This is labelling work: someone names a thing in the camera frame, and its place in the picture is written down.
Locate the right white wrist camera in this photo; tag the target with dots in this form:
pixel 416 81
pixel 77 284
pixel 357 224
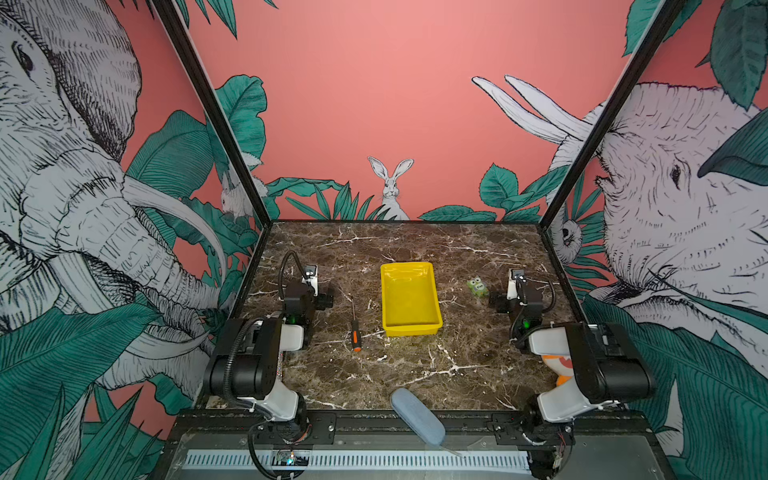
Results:
pixel 516 282

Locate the green owl toy block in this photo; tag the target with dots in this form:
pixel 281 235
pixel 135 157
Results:
pixel 477 287

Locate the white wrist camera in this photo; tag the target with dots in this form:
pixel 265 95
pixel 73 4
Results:
pixel 516 282
pixel 310 277

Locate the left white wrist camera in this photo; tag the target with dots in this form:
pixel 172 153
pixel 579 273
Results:
pixel 310 277

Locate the yellow plastic bin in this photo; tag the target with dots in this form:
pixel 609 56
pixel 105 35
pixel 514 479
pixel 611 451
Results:
pixel 410 305

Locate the black orange screwdriver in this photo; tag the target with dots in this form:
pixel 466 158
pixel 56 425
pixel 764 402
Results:
pixel 355 333

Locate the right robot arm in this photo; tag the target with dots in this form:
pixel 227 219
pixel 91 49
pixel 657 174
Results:
pixel 597 365

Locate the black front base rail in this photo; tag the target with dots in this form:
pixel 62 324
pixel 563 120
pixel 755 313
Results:
pixel 611 444

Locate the white orange toy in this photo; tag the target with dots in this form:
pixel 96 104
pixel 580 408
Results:
pixel 561 365

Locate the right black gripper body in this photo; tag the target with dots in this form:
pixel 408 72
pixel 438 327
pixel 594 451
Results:
pixel 506 306

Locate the white slotted cable duct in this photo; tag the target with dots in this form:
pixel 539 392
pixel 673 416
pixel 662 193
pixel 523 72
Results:
pixel 515 462

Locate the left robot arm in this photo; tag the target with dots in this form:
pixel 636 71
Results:
pixel 244 367

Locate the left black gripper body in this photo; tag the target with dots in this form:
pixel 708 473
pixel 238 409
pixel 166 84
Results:
pixel 314 303

